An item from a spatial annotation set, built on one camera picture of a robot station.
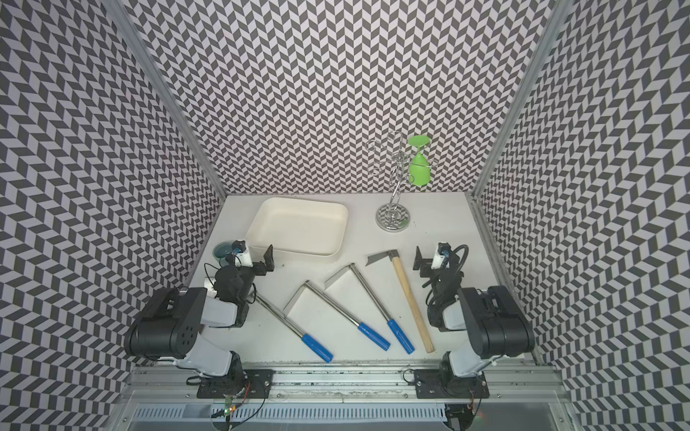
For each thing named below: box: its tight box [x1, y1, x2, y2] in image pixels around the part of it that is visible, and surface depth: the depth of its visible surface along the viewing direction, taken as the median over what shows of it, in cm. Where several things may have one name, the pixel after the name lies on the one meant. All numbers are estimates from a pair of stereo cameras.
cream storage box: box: [245, 196, 349, 262], surface depth 107 cm
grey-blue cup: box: [212, 240, 233, 268], surface depth 96 cm
